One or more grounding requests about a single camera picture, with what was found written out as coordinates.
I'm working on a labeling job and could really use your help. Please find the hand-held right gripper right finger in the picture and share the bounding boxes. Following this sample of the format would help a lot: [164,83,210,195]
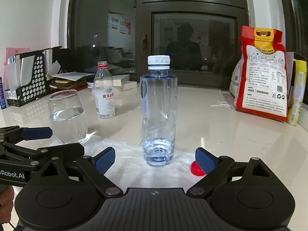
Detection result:
[186,147,281,198]

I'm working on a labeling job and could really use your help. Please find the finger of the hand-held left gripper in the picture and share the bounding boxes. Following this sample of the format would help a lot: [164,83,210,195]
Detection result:
[0,143,85,167]
[0,126,53,145]

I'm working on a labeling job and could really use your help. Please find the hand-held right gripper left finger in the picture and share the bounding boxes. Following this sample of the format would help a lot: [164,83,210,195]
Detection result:
[30,147,124,198]

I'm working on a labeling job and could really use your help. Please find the clear glass tumbler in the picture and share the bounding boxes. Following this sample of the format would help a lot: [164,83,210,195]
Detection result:
[49,90,88,145]

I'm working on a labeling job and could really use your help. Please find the clear blue-tinted water bottle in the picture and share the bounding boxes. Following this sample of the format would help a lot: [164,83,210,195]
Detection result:
[140,65,178,167]

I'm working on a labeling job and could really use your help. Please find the white bottle cap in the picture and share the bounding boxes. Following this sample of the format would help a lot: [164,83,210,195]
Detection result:
[147,55,171,70]

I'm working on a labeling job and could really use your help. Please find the red bottle cap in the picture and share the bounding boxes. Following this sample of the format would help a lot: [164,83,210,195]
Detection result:
[191,161,205,177]

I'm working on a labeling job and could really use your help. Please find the small red-label plastic bottle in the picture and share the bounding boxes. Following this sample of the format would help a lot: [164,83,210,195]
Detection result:
[94,61,116,119]

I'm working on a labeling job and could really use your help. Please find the person's left hand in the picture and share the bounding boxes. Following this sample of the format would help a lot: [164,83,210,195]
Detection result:
[0,187,14,224]

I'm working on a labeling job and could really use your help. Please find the black perforated file holder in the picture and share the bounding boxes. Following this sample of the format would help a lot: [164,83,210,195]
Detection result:
[4,49,52,108]

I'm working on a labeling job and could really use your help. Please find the blue box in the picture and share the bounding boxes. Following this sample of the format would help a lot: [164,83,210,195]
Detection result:
[0,77,7,110]

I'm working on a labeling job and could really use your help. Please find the stack of brown books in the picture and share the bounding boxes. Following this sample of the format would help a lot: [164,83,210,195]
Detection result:
[48,72,97,91]

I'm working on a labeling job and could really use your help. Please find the white books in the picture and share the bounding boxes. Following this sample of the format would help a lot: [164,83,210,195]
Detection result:
[111,74,138,92]

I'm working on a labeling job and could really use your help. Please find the pink paper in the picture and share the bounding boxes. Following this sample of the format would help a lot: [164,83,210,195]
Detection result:
[5,47,32,63]

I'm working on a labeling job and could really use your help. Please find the red and white rice bag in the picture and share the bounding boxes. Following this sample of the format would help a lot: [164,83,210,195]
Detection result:
[228,25,290,122]

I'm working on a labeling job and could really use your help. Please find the yellow spray can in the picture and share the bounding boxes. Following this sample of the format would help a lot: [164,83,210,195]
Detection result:
[286,52,308,126]

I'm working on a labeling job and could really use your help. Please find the white string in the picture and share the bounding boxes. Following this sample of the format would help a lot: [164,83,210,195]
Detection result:
[210,100,232,109]

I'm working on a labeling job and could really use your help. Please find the dark window frame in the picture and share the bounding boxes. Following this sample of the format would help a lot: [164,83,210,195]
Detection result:
[67,0,251,90]

